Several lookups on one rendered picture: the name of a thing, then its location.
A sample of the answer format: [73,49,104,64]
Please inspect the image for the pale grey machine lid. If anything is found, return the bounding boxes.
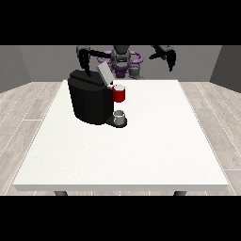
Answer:
[96,61,115,87]

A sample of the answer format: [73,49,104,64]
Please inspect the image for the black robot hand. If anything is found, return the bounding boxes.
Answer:
[77,47,113,78]
[148,45,177,72]

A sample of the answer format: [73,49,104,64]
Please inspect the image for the small grey cup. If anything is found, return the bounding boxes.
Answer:
[112,109,127,126]

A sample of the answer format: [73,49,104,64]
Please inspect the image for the red pod holder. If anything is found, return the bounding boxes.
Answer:
[111,85,127,104]

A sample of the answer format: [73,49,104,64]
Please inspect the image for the black coffee machine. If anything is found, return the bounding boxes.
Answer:
[67,69,128,128]

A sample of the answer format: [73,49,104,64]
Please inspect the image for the grey robot trunk purple rings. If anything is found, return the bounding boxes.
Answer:
[96,45,146,80]

